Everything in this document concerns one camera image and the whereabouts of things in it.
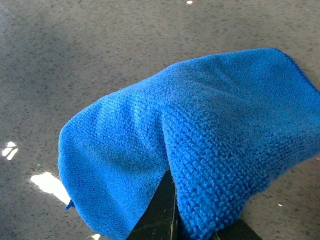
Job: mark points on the blue microfiber cloth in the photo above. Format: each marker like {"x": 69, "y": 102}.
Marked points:
{"x": 225, "y": 125}

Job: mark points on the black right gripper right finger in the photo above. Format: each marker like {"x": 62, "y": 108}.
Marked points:
{"x": 238, "y": 231}

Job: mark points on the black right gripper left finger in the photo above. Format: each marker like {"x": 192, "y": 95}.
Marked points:
{"x": 160, "y": 220}

